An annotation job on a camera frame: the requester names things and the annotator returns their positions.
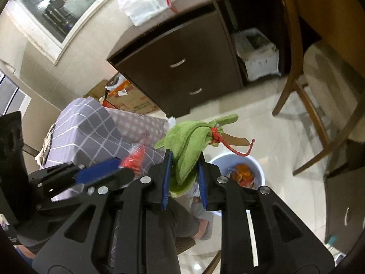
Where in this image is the white plastic crate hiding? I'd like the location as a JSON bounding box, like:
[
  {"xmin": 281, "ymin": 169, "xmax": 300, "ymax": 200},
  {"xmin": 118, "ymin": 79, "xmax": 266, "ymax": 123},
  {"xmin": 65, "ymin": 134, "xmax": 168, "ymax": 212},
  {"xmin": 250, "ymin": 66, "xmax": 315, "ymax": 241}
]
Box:
[{"xmin": 232, "ymin": 28, "xmax": 280, "ymax": 82}]

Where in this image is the dark wooden drawer cabinet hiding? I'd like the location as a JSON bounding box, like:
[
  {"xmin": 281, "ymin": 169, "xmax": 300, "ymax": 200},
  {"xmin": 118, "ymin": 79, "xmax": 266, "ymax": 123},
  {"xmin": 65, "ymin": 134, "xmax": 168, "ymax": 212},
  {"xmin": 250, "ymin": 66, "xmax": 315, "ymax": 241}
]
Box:
[{"xmin": 106, "ymin": 1, "xmax": 249, "ymax": 118}]

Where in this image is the grey slipper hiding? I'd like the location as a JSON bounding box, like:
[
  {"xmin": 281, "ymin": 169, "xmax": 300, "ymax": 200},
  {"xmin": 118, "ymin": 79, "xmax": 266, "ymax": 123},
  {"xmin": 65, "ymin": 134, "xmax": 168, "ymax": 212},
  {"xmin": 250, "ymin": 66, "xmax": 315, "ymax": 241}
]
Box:
[{"xmin": 192, "ymin": 197, "xmax": 215, "ymax": 241}]

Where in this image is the person's leg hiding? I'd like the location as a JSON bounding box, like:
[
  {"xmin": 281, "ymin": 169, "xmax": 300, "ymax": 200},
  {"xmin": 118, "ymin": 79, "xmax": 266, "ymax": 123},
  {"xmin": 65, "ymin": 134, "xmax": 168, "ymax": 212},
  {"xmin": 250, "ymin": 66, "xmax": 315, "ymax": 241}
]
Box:
[{"xmin": 167, "ymin": 195, "xmax": 201, "ymax": 239}]

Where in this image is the brown cardboard box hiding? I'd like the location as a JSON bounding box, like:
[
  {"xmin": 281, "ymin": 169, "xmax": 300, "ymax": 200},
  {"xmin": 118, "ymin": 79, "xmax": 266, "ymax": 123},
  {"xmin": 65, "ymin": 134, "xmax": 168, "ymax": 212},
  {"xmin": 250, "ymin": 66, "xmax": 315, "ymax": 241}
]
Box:
[{"xmin": 84, "ymin": 74, "xmax": 161, "ymax": 115}]

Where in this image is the red snack packet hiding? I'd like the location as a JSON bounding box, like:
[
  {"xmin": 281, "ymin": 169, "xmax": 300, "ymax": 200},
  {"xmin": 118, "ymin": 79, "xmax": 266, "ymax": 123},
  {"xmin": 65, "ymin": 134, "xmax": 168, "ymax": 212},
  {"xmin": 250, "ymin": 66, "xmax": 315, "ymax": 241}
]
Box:
[{"xmin": 119, "ymin": 144, "xmax": 148, "ymax": 178}]

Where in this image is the white framed window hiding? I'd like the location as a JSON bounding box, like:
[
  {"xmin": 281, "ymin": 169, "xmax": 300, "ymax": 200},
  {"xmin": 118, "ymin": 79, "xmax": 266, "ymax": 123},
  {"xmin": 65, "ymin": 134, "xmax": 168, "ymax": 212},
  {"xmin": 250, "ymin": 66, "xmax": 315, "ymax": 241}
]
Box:
[{"xmin": 16, "ymin": 0, "xmax": 107, "ymax": 65}]

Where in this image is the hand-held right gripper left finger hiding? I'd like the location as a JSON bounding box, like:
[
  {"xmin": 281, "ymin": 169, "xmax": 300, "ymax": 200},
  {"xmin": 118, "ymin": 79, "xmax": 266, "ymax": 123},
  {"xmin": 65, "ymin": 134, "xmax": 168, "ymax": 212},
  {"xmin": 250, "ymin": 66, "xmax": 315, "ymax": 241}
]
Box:
[{"xmin": 32, "ymin": 149, "xmax": 182, "ymax": 274}]

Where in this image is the white blue wall calendar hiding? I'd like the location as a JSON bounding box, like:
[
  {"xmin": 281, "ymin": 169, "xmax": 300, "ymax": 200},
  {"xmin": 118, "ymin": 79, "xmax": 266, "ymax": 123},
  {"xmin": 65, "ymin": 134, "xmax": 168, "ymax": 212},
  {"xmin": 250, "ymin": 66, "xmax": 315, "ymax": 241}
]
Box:
[{"xmin": 0, "ymin": 73, "xmax": 32, "ymax": 115}]

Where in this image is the wooden stool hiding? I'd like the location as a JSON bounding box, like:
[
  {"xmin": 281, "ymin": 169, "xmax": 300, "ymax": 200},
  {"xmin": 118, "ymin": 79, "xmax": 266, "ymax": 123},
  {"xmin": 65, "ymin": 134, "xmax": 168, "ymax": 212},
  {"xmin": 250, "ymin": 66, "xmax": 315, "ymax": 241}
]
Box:
[{"xmin": 175, "ymin": 235, "xmax": 223, "ymax": 274}]

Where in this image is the clear plastic bag red handle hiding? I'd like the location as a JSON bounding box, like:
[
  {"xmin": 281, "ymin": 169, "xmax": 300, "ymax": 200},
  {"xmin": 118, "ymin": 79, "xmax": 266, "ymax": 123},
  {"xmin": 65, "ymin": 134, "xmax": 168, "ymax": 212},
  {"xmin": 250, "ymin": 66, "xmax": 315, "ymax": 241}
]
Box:
[{"xmin": 118, "ymin": 0, "xmax": 178, "ymax": 27}]

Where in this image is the brown cardboard piece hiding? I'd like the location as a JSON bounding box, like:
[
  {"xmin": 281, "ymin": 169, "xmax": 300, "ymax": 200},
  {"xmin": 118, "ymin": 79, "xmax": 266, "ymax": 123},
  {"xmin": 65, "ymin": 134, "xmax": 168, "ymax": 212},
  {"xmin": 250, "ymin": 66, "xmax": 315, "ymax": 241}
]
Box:
[{"xmin": 222, "ymin": 133, "xmax": 249, "ymax": 148}]

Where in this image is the blue plastic waste bin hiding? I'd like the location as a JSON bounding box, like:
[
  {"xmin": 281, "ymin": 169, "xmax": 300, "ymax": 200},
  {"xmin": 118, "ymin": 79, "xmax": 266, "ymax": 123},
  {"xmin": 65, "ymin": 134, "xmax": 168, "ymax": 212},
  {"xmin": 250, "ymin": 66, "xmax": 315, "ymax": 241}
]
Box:
[{"xmin": 209, "ymin": 152, "xmax": 266, "ymax": 191}]

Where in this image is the red string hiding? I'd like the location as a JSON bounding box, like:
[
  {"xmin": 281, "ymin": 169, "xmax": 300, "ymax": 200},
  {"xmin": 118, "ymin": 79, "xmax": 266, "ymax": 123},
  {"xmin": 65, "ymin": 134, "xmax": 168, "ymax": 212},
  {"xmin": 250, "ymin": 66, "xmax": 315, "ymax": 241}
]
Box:
[{"xmin": 210, "ymin": 128, "xmax": 256, "ymax": 158}]

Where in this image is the wooden chair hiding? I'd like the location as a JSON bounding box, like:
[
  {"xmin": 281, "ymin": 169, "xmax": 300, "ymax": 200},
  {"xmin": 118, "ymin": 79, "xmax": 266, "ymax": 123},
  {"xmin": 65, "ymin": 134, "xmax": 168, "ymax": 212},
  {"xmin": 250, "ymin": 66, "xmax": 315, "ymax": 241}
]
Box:
[{"xmin": 272, "ymin": 0, "xmax": 365, "ymax": 177}]

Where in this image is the green cloth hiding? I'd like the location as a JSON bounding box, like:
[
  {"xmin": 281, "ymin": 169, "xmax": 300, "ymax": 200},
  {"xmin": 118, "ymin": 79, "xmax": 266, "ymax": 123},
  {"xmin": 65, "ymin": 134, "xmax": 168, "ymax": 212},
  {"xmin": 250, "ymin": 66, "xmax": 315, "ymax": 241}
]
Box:
[{"xmin": 154, "ymin": 113, "xmax": 239, "ymax": 198}]

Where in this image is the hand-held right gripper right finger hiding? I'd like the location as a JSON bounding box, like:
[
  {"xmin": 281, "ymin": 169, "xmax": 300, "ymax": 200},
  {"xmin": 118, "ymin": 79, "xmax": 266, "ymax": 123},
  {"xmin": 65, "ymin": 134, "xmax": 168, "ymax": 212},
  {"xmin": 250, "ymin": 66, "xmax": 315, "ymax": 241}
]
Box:
[{"xmin": 197, "ymin": 151, "xmax": 335, "ymax": 274}]

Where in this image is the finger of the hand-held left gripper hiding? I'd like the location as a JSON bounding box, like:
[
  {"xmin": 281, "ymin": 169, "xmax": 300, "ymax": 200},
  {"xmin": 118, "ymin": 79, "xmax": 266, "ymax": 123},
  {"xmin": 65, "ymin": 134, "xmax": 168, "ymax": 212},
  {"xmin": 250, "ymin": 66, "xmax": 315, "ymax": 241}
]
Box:
[
  {"xmin": 85, "ymin": 167, "xmax": 135, "ymax": 197},
  {"xmin": 73, "ymin": 158, "xmax": 123, "ymax": 185}
]

